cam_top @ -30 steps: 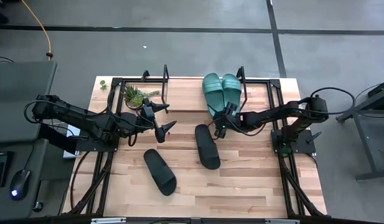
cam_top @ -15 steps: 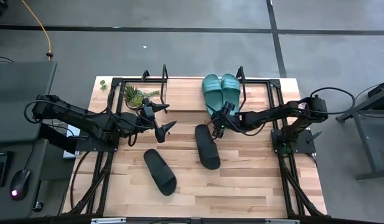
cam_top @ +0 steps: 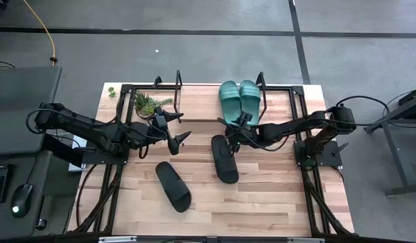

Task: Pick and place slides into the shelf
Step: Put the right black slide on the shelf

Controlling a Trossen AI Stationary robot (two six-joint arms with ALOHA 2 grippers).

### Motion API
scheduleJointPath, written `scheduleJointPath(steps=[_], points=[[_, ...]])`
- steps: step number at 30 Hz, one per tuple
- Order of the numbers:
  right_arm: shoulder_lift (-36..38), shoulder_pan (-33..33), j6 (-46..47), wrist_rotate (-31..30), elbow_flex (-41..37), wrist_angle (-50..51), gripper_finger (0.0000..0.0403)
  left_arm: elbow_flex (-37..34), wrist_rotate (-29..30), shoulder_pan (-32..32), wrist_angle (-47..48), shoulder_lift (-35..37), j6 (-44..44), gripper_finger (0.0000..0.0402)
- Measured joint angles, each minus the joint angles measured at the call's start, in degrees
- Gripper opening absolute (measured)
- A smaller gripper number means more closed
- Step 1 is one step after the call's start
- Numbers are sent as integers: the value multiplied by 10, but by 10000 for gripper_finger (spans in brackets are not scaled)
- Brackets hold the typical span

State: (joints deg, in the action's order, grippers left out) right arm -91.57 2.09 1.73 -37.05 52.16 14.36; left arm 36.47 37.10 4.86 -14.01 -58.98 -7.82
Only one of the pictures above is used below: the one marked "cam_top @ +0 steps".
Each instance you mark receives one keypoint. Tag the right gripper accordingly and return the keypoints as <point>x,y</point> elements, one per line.
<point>244,135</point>

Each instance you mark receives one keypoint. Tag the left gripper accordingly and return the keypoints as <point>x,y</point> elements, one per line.
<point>172,141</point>

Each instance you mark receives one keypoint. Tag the black rubber slide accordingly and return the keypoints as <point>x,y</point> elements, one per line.
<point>173,186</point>
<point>224,165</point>

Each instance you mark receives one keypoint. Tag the green rubber slide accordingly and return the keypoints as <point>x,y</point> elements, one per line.
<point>229,101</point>
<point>250,98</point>

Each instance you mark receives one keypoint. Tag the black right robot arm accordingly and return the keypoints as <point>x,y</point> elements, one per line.
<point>295,128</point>

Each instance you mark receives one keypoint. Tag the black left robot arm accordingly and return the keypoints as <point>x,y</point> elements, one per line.
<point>79,126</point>

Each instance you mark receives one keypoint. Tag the potted succulent plant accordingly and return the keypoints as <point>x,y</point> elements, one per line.
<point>146,106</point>

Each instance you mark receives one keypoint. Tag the small green plant sprig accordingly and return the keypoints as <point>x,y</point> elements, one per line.
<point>111,92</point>

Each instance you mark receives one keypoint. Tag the white box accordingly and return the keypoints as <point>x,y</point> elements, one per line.
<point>76,158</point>

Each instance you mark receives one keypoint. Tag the grey side desk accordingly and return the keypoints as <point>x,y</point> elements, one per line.
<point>19,94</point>

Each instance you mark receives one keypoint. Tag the small black knob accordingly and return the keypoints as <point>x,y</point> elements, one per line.
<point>41,224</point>

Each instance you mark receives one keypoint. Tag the black metal stand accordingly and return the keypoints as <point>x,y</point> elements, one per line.
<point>401,152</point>

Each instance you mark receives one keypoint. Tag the black computer mouse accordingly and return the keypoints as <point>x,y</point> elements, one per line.
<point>21,200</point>

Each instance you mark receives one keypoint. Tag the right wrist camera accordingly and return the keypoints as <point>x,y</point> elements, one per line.
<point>246,119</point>

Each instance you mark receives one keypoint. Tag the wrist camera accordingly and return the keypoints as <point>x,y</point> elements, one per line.
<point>160,112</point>
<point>246,119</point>

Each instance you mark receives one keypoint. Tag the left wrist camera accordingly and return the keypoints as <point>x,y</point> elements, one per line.
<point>160,112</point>

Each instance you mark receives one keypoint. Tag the wooden shelf with black frame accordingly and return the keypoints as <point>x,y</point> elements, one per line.
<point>197,104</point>

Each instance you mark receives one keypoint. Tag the black metal rig frame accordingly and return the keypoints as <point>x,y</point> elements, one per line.
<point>310,202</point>

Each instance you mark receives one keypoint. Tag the silver metal bracket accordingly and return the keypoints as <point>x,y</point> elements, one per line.
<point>305,240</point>
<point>117,239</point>

